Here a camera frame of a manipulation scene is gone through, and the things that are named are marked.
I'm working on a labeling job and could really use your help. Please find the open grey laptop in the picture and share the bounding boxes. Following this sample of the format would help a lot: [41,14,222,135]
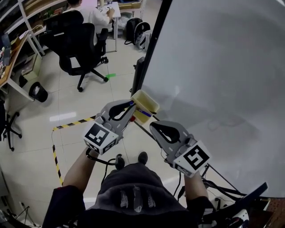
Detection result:
[1,33,12,65]

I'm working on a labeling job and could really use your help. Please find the person's dark clothing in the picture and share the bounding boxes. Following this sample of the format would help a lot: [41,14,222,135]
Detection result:
[43,162,216,228]

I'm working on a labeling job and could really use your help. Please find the person's right shoe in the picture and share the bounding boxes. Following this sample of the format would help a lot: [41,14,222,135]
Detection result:
[138,151,148,165]

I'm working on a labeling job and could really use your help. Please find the person's right forearm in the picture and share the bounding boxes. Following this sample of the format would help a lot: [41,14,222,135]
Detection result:
[183,172,209,208]

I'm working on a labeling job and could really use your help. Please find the yellow black hazard tape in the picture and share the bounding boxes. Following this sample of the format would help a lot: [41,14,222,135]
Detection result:
[51,115,96,187]

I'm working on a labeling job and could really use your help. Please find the large whiteboard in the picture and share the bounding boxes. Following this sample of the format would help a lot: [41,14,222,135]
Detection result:
[141,0,285,199]

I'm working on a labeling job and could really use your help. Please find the pale cardboard carton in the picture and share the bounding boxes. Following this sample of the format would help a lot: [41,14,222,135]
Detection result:
[22,53,42,82]

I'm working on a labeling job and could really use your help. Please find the wooden desk white legs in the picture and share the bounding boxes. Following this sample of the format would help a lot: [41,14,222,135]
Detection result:
[0,31,43,102]

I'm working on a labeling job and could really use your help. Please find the blue marker pen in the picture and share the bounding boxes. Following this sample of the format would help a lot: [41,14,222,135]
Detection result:
[136,108,152,117]

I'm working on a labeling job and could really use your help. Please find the white table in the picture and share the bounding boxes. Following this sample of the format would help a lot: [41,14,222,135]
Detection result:
[97,1,122,52]

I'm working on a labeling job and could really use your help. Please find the person's shoe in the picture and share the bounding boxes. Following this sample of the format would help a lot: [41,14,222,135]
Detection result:
[115,154,126,170]
[138,151,148,165]

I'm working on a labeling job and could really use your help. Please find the black swivel chair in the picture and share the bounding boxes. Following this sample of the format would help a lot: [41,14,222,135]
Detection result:
[0,98,23,152]

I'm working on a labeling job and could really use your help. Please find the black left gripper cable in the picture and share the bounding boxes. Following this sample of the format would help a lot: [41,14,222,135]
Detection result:
[85,148,122,167]

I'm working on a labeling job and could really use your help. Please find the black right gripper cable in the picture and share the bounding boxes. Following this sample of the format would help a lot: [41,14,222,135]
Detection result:
[173,171,187,201]

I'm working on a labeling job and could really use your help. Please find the cluster of small desk items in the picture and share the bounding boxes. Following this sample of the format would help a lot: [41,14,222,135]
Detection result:
[0,45,7,78]

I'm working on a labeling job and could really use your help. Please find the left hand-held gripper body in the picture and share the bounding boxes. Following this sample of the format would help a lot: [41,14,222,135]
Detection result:
[83,113,124,156]

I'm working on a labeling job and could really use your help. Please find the person's left shoe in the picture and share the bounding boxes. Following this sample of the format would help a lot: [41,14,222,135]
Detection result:
[115,154,126,170]

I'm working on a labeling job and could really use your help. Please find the white round camera device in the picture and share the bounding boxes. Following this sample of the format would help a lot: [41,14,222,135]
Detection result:
[230,209,249,227]

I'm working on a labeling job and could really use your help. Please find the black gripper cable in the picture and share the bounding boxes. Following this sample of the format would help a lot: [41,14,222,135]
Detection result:
[85,148,122,167]
[173,171,187,201]

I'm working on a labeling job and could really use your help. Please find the grey white backpack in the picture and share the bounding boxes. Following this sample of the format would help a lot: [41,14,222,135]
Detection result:
[134,21,153,51]

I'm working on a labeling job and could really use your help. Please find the black waste bin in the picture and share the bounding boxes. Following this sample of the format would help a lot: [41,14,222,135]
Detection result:
[28,81,49,103]

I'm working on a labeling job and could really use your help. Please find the brown pegboard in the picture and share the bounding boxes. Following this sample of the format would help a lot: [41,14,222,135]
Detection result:
[265,197,285,228]

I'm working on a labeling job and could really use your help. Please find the black backpack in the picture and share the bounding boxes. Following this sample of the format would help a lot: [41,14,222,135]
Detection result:
[124,17,143,45]

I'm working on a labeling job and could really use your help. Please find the black mesh office chair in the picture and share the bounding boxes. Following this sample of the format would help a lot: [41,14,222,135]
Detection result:
[39,10,110,93]

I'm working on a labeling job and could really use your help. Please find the cream marker tray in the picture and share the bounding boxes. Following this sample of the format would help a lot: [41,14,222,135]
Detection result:
[130,89,160,124]

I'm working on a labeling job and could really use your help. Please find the person's left forearm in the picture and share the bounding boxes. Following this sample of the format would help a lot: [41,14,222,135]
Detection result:
[62,147,100,196]

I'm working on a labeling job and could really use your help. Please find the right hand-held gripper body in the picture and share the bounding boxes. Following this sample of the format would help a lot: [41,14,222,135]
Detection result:
[164,137,212,178]

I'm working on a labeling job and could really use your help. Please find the white shelf rack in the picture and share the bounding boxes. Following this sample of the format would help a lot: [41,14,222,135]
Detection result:
[0,0,147,56]

